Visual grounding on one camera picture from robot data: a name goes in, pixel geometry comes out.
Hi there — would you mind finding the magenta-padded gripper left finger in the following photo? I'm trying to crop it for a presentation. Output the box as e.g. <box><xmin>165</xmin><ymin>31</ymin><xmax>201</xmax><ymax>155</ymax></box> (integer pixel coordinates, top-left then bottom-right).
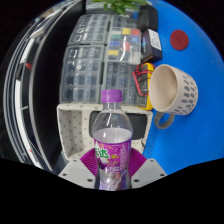
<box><xmin>58</xmin><ymin>147</ymin><xmax>100</xmax><ymax>190</ymax></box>

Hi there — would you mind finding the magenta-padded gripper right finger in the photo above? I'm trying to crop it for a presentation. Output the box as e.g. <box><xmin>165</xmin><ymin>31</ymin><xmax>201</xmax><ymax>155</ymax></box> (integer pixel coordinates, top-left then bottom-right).
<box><xmin>128</xmin><ymin>147</ymin><xmax>168</xmax><ymax>190</ymax></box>

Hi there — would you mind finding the purple-capped clear drink bottle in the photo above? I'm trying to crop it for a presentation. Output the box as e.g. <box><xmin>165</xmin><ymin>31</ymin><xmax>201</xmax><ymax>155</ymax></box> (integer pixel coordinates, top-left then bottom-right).
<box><xmin>92</xmin><ymin>88</ymin><xmax>134</xmax><ymax>191</ymax></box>

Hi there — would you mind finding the beige perforated tray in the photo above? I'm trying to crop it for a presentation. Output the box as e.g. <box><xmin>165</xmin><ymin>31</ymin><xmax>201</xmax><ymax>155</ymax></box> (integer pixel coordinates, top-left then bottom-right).
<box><xmin>55</xmin><ymin>102</ymin><xmax>155</xmax><ymax>162</ymax></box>

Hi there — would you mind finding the beige patterned mug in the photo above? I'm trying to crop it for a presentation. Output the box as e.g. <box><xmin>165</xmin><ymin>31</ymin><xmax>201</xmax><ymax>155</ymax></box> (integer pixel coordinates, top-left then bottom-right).
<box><xmin>148</xmin><ymin>63</ymin><xmax>200</xmax><ymax>130</ymax></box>

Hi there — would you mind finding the dark overhead shelf unit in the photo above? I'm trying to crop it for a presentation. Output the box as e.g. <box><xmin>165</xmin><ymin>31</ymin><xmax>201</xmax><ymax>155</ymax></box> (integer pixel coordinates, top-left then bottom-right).
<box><xmin>2</xmin><ymin>0</ymin><xmax>86</xmax><ymax>172</ymax></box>

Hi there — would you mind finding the clear-drawer parts cabinet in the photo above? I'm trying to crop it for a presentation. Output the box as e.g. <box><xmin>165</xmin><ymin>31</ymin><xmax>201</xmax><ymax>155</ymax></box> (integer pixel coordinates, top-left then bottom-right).
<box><xmin>59</xmin><ymin>44</ymin><xmax>107</xmax><ymax>105</ymax></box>
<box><xmin>67</xmin><ymin>13</ymin><xmax>112</xmax><ymax>47</ymax></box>
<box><xmin>100</xmin><ymin>61</ymin><xmax>149</xmax><ymax>107</ymax></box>

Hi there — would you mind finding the yellow multimeter with red leads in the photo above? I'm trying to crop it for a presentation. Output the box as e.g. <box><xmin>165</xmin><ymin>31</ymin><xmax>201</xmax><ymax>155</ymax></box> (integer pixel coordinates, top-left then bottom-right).
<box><xmin>132</xmin><ymin>61</ymin><xmax>157</xmax><ymax>112</ymax></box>

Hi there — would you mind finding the black box with white label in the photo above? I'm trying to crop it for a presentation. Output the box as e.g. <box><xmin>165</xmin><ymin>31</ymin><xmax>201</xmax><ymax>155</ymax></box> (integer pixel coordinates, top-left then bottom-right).
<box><xmin>141</xmin><ymin>27</ymin><xmax>165</xmax><ymax>64</ymax></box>

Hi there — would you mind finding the parts cabinet with coloured drawers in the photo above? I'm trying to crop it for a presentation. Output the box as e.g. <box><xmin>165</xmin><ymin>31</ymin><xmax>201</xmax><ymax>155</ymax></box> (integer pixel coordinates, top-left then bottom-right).
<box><xmin>105</xmin><ymin>13</ymin><xmax>144</xmax><ymax>65</ymax></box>

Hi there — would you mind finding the flat round red coaster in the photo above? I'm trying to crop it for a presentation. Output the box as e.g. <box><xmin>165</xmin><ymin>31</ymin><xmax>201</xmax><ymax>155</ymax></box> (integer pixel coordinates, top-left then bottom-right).
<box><xmin>169</xmin><ymin>29</ymin><xmax>191</xmax><ymax>52</ymax></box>

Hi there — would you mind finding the flat black case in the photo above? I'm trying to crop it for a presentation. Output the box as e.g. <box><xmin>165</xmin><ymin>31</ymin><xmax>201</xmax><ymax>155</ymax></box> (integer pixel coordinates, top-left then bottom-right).
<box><xmin>137</xmin><ymin>4</ymin><xmax>160</xmax><ymax>33</ymax></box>

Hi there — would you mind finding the green potted plant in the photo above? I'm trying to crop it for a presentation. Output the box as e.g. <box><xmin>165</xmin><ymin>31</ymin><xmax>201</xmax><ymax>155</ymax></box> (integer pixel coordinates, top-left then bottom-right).
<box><xmin>90</xmin><ymin>0</ymin><xmax>152</xmax><ymax>17</ymax></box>

